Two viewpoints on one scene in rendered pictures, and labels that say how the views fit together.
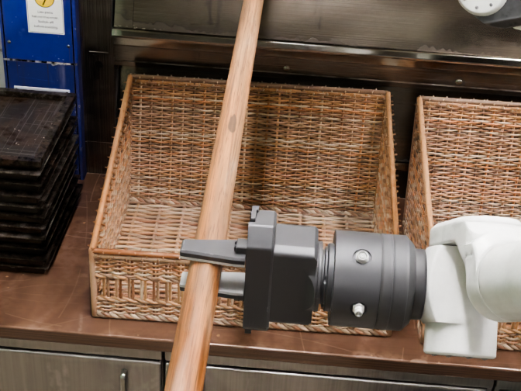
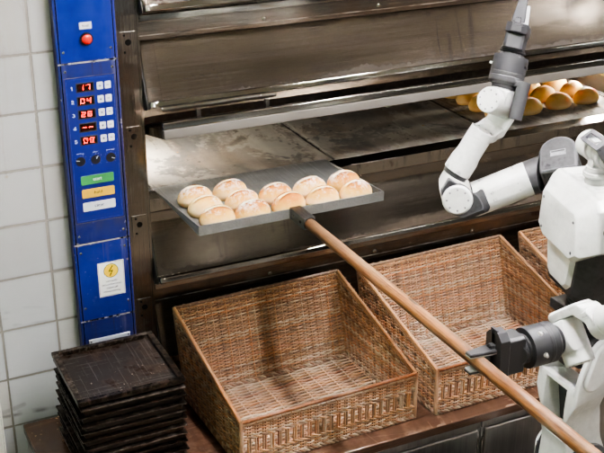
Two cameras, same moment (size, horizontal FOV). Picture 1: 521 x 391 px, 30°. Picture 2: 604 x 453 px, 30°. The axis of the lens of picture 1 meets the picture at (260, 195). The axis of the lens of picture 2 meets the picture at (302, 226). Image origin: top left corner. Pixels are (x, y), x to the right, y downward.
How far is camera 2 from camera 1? 1.69 m
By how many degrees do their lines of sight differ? 26
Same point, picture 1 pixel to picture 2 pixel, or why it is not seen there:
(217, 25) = (226, 256)
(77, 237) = not seen: hidden behind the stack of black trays
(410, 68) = not seen: hidden behind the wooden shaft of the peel
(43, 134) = (161, 362)
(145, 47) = (176, 286)
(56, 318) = not seen: outside the picture
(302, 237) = (513, 333)
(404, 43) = (342, 235)
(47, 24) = (113, 288)
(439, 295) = (571, 339)
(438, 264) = (564, 327)
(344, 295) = (540, 350)
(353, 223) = (339, 362)
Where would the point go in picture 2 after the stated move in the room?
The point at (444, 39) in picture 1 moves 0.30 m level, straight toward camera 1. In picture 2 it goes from (365, 226) to (400, 267)
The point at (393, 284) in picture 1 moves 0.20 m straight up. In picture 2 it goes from (555, 340) to (564, 253)
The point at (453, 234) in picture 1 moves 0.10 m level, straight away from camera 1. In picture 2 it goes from (569, 313) to (548, 291)
